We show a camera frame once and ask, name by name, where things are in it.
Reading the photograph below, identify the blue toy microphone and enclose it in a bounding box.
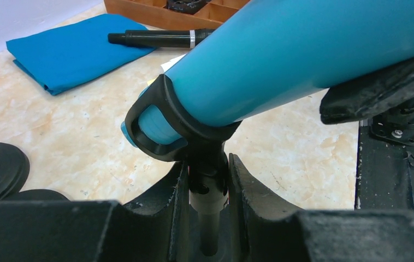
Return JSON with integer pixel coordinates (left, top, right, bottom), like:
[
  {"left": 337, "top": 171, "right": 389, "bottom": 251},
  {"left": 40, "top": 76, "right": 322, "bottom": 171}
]
[{"left": 121, "top": 1, "right": 414, "bottom": 145}]

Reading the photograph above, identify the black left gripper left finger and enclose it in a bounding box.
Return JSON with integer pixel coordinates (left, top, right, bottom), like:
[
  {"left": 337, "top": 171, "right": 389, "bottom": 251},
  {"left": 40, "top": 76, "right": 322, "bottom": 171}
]
[{"left": 0, "top": 162, "right": 189, "bottom": 261}]

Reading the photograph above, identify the white toy microphone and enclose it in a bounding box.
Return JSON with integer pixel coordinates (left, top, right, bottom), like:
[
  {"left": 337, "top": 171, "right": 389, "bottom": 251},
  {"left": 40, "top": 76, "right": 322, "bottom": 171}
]
[{"left": 161, "top": 54, "right": 185, "bottom": 73}]

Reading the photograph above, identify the blue folded cloth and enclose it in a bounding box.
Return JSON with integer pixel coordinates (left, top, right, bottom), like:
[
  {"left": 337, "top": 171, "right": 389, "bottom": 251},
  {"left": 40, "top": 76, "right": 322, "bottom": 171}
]
[{"left": 6, "top": 14, "right": 154, "bottom": 96}]

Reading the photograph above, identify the black coiled cable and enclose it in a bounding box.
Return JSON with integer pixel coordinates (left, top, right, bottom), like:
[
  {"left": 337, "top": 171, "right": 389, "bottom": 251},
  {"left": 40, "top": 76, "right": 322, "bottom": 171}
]
[{"left": 166, "top": 0, "right": 211, "bottom": 15}]

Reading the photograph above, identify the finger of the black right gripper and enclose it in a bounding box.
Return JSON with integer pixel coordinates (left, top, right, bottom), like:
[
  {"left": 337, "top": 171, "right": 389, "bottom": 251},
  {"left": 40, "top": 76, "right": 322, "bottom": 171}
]
[{"left": 320, "top": 57, "right": 414, "bottom": 124}]

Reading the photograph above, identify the wooden compartment tray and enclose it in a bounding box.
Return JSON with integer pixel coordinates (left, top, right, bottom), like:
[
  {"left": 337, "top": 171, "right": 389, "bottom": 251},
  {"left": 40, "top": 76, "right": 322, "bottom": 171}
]
[{"left": 104, "top": 0, "right": 248, "bottom": 30}]

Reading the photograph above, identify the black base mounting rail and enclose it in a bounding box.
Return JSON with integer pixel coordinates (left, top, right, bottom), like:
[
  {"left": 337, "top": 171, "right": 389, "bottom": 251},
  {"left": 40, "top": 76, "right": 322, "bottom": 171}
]
[{"left": 354, "top": 105, "right": 414, "bottom": 210}]

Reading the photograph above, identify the black toy microphone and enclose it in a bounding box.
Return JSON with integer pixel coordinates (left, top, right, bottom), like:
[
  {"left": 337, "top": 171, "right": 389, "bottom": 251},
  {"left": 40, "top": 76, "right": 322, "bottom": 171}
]
[{"left": 108, "top": 28, "right": 215, "bottom": 49}]

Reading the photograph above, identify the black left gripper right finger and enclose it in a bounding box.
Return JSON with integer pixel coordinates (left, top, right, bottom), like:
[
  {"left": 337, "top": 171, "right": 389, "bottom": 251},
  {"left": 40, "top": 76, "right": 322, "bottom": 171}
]
[{"left": 229, "top": 154, "right": 414, "bottom": 261}]

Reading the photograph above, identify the yellow toy microphone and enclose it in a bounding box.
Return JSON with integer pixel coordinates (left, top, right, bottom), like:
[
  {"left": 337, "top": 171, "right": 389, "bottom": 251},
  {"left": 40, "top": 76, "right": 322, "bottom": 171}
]
[{"left": 147, "top": 79, "right": 156, "bottom": 86}]

